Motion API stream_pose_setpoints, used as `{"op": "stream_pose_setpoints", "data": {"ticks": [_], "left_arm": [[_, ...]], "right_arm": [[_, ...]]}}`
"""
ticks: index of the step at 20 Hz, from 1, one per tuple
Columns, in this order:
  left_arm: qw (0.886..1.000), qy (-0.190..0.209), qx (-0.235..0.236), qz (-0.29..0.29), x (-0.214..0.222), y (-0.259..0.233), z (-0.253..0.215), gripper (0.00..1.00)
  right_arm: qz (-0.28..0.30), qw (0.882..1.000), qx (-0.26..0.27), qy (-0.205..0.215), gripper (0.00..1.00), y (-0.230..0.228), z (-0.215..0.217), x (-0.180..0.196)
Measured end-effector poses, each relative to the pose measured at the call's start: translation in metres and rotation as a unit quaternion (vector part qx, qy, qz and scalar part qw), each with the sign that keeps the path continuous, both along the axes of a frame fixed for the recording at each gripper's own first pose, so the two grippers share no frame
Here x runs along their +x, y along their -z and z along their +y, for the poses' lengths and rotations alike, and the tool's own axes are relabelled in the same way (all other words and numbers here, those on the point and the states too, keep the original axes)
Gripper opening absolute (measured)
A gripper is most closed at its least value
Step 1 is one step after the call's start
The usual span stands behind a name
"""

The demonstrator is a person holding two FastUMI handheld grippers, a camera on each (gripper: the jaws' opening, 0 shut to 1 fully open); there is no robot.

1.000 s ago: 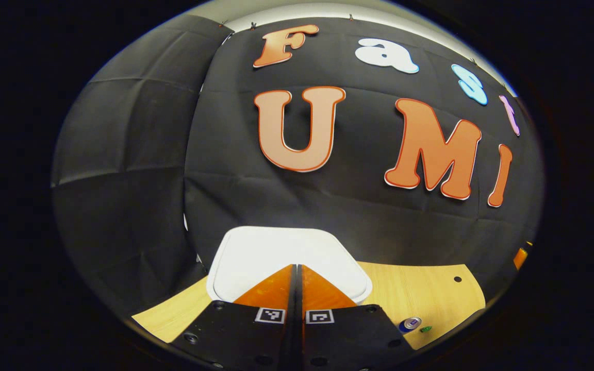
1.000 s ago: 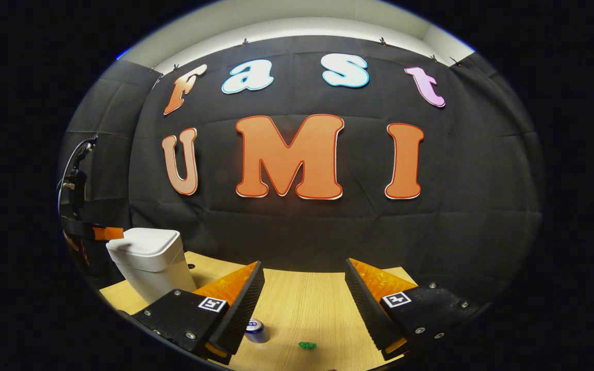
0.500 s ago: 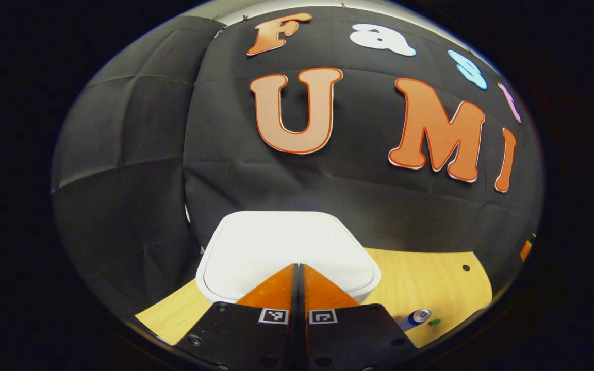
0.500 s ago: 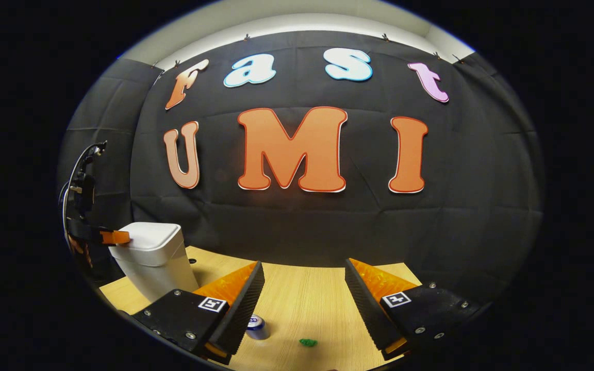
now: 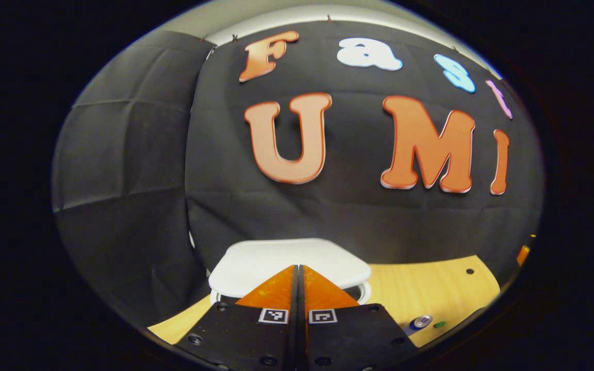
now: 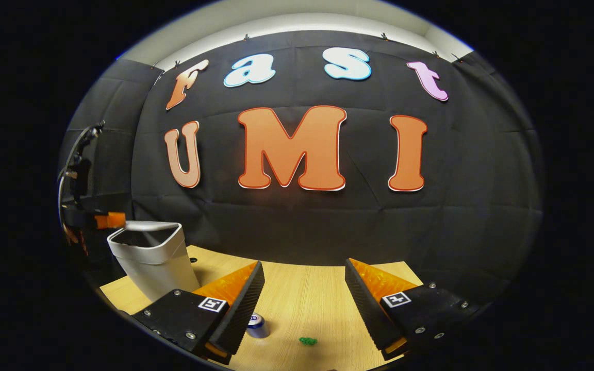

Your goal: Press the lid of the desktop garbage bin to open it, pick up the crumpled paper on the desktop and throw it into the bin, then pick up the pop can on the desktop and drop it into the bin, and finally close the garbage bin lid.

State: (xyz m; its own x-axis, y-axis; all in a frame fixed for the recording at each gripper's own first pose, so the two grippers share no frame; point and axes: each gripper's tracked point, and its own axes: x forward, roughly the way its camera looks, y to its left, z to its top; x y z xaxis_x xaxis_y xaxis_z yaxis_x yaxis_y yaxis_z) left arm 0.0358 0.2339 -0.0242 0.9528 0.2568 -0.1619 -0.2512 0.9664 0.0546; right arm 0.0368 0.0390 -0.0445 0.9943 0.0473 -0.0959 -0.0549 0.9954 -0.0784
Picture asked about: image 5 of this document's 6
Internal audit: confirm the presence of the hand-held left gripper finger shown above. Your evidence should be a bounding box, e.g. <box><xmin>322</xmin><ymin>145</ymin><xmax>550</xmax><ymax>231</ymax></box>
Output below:
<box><xmin>173</xmin><ymin>264</ymin><xmax>300</xmax><ymax>371</ymax></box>
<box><xmin>299</xmin><ymin>264</ymin><xmax>420</xmax><ymax>371</ymax></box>

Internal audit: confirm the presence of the white desktop garbage bin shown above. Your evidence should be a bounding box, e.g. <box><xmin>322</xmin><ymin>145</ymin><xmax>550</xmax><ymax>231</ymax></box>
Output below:
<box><xmin>208</xmin><ymin>238</ymin><xmax>373</xmax><ymax>306</ymax></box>

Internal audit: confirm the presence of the blue pop can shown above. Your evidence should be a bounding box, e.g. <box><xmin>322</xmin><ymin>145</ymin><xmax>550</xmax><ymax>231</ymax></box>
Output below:
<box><xmin>403</xmin><ymin>314</ymin><xmax>434</xmax><ymax>336</ymax></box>

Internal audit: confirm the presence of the wooden desktop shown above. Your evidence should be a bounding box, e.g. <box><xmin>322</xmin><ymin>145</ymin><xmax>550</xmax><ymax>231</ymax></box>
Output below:
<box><xmin>147</xmin><ymin>255</ymin><xmax>501</xmax><ymax>348</ymax></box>

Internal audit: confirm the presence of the black backdrop cloth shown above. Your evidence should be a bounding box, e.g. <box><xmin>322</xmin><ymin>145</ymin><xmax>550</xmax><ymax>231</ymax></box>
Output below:
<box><xmin>52</xmin><ymin>21</ymin><xmax>544</xmax><ymax>330</ymax></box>

